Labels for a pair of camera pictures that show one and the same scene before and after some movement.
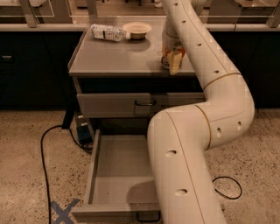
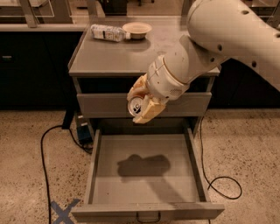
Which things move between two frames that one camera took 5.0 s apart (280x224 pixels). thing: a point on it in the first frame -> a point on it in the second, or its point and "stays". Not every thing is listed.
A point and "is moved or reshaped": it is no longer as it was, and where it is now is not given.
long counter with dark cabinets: x=34 y=63 stays
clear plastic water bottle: x=109 y=32 stays
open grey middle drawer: x=122 y=186 stays
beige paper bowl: x=137 y=30 stays
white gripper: x=170 y=44 -> x=164 y=80
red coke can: x=165 y=60 is moved or reshaped
